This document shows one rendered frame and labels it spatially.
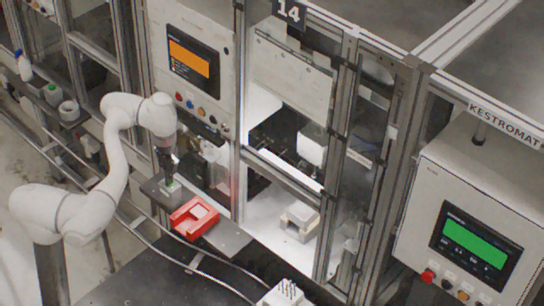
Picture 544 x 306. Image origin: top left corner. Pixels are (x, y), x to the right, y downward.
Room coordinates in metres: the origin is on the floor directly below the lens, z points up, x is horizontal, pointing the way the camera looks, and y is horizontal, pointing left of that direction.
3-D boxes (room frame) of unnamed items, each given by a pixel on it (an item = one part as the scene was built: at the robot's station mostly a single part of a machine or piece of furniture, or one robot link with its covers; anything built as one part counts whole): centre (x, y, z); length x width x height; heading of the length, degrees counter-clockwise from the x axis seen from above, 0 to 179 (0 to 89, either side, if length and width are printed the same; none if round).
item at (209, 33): (1.91, 0.24, 1.60); 0.42 x 0.29 x 0.46; 51
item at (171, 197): (1.79, 0.41, 0.97); 0.08 x 0.08 x 0.12; 51
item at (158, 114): (1.78, 0.43, 1.41); 0.13 x 0.11 x 0.16; 75
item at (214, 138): (1.80, 0.33, 1.37); 0.36 x 0.04 x 0.04; 51
